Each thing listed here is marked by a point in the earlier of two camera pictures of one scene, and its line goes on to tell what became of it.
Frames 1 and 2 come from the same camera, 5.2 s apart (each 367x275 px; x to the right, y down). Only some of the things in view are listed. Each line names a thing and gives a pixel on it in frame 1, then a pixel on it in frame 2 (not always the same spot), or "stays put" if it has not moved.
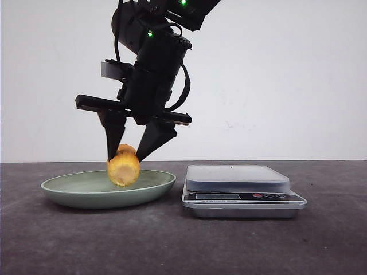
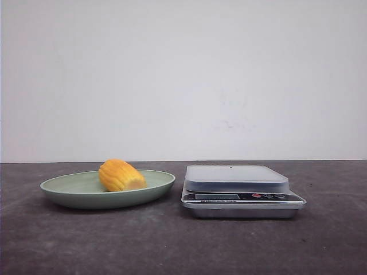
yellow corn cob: [124, 168] → [116, 175]
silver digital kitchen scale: [239, 192] stays put
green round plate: [94, 189] stays put
